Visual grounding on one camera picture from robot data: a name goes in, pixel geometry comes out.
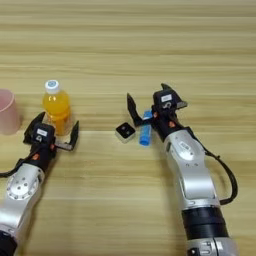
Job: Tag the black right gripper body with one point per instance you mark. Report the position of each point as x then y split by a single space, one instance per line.
165 125

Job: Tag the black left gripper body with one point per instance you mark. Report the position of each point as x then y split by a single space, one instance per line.
43 156

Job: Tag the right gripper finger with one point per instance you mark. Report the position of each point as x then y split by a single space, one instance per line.
134 110
171 93

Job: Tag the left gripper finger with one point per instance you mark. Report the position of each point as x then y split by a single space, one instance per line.
31 128
74 135

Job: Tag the pink plastic cup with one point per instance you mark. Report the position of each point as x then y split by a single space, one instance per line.
8 113

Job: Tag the orange juice bottle white cap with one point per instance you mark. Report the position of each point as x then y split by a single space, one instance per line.
57 110

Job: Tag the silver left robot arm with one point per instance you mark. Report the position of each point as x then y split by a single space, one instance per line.
18 200

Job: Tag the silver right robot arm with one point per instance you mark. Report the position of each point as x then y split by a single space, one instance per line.
193 173

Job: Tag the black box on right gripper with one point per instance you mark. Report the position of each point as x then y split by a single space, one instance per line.
164 101

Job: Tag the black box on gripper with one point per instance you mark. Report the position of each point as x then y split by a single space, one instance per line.
42 133
164 101

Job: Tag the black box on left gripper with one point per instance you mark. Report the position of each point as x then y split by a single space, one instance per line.
42 133

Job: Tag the blue glue stick tube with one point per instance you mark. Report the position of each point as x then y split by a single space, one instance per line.
145 135

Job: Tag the small black white cube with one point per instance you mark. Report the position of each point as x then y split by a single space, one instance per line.
125 131

